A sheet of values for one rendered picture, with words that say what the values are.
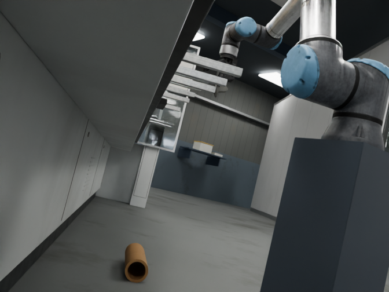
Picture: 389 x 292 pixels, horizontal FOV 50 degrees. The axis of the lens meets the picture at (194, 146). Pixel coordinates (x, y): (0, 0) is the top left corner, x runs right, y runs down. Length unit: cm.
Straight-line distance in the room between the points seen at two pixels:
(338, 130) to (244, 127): 1046
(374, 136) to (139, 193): 321
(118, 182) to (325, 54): 336
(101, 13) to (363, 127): 102
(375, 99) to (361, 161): 23
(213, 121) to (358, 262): 993
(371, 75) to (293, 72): 24
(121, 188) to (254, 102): 807
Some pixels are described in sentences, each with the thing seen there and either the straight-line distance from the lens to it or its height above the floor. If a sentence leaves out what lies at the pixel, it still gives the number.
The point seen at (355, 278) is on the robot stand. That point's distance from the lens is 129.
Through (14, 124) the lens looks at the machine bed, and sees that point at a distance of 71.
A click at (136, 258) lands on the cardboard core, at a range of 152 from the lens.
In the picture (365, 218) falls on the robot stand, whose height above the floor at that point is 40.
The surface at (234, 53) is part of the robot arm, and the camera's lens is 210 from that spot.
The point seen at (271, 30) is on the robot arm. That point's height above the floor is 114.
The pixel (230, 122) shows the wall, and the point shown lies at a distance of 1143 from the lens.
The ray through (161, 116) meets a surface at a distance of 427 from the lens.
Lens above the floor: 39
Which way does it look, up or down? 5 degrees up
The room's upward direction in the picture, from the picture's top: 14 degrees clockwise
